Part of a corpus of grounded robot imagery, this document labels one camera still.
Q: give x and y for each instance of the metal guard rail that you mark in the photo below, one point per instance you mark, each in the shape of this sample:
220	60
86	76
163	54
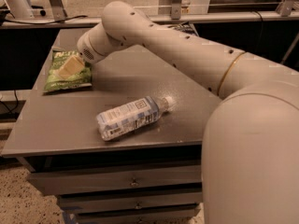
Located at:
88	22

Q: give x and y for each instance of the drawer knob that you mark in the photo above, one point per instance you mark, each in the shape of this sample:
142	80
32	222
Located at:
134	183
138	206

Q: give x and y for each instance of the grey drawer cabinet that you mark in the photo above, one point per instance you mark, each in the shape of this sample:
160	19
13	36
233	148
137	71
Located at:
56	138

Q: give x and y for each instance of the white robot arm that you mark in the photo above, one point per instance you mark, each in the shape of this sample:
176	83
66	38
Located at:
250	151

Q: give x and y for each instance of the blue label plastic bottle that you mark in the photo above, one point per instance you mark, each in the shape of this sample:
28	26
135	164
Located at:
124	119

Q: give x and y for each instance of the blue chip bag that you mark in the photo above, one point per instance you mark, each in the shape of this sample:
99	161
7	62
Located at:
184	27

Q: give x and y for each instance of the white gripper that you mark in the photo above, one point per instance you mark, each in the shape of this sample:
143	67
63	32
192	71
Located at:
86	49

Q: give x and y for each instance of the top drawer knob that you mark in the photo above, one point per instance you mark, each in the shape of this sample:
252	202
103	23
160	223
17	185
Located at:
134	183

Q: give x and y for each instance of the middle drawer knob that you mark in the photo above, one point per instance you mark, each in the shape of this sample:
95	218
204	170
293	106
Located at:
138	206

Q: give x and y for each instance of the green jalapeno chip bag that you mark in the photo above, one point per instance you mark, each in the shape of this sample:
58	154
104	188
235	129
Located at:
54	83

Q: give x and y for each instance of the white pipe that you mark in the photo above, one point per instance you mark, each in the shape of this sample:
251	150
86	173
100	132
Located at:
20	9

